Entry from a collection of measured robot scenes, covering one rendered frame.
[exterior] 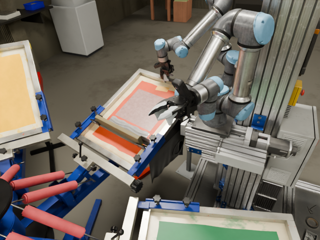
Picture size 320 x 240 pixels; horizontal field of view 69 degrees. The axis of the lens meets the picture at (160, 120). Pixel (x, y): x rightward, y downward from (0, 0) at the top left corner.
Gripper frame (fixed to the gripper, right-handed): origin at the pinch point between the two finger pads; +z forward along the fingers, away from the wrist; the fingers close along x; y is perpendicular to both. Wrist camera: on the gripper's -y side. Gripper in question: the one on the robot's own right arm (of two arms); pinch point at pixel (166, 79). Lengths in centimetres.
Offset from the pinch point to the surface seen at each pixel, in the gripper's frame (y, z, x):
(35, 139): -38, -15, -95
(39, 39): -425, 107, 88
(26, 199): 8, -30, -119
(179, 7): -312, 217, 456
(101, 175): 3, 11, -86
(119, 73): -230, 163, 113
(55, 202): 3, -7, -114
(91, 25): -350, 114, 178
